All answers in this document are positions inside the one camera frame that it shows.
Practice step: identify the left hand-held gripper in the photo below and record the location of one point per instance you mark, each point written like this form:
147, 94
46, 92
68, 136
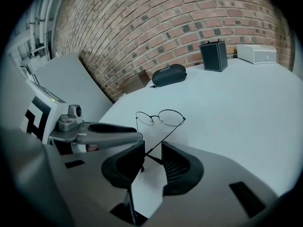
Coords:
64, 122

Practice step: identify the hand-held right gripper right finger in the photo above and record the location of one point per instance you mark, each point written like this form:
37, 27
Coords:
213, 185

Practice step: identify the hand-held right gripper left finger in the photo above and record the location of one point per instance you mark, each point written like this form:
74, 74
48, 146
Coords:
94, 178

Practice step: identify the wire-rimmed eyeglasses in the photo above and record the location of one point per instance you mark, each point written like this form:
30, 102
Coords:
156, 116

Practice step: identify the black zipped glasses case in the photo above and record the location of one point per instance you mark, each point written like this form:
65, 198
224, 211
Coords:
169, 75

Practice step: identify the brown open box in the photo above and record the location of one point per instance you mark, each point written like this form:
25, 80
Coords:
137, 83

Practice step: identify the black square pen holder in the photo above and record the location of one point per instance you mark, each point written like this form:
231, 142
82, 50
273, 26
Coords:
213, 57

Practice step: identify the white rectangular box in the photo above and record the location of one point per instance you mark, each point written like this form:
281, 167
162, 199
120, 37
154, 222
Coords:
262, 55

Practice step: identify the white wall pipes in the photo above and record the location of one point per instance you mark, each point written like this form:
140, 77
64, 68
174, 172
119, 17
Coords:
42, 20

